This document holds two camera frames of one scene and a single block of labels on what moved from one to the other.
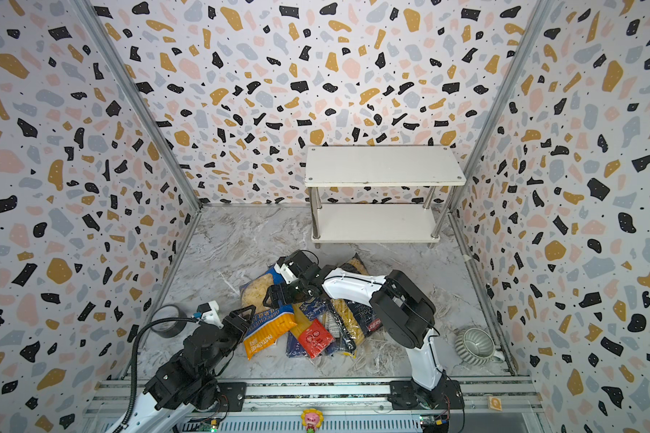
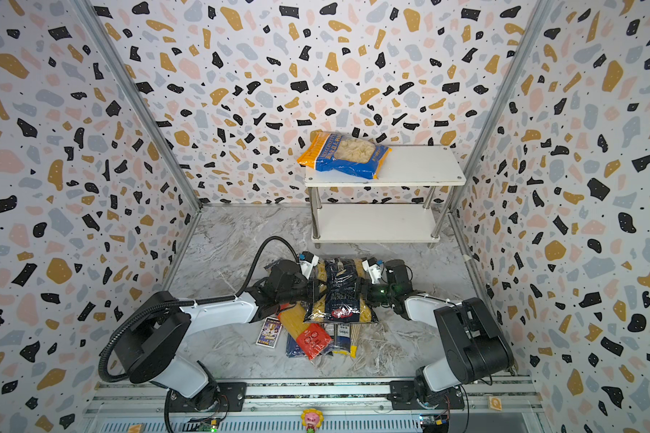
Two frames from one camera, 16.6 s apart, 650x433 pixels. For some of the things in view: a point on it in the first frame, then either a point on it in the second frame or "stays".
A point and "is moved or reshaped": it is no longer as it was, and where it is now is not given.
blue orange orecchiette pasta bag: x=270 y=322 to x=344 y=153
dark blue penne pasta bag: x=369 y=324 is moved or reshaped
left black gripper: x=243 y=325 to x=312 y=290
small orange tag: x=495 y=403 stays
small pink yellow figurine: x=311 y=419 stays
